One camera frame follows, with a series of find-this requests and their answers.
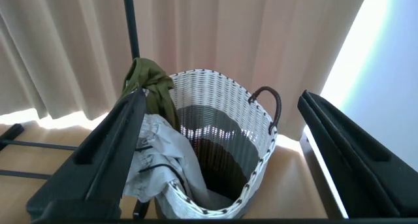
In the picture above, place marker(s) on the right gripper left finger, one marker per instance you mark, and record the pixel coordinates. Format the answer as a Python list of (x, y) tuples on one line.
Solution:
[(98, 171)]

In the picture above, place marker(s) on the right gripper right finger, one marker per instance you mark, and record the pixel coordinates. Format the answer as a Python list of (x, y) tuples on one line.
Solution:
[(369, 185)]

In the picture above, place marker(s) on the pale grey shorts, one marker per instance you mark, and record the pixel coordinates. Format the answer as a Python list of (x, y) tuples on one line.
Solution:
[(163, 152)]

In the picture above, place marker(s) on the white laundry basket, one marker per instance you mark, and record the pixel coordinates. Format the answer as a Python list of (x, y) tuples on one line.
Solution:
[(212, 90)]

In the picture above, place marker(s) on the black clothes rack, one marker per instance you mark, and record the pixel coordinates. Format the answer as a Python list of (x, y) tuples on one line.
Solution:
[(130, 21)]

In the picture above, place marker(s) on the green garment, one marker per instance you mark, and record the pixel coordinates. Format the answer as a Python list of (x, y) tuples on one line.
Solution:
[(156, 87)]

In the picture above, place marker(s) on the beige curtain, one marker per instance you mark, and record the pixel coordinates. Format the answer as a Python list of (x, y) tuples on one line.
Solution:
[(228, 28)]

